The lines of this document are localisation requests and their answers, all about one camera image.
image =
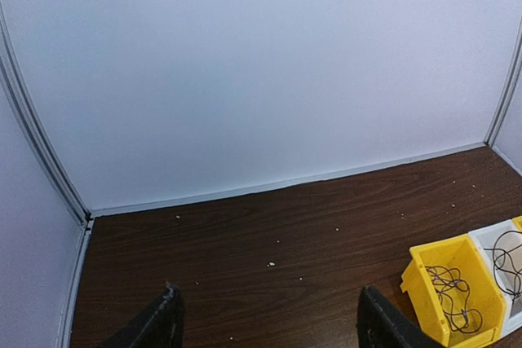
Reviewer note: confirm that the yellow bin left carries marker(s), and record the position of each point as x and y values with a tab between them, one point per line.
453	294

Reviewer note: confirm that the yellow bin right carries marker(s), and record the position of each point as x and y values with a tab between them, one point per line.
518	222

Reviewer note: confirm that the left aluminium corner post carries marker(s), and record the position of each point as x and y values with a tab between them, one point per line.
17	94

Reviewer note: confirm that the aluminium corner post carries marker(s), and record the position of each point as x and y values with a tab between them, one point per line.
17	94
508	90

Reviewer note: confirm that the right aluminium corner post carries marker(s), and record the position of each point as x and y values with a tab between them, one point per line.
508	90

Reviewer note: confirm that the white plastic bin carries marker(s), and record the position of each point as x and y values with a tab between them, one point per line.
500	247

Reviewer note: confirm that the yellow bin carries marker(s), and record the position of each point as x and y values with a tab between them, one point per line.
518	222
453	294

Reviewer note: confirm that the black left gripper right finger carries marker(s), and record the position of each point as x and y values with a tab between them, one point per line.
380	324

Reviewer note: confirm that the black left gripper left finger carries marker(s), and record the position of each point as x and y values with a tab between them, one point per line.
159	324

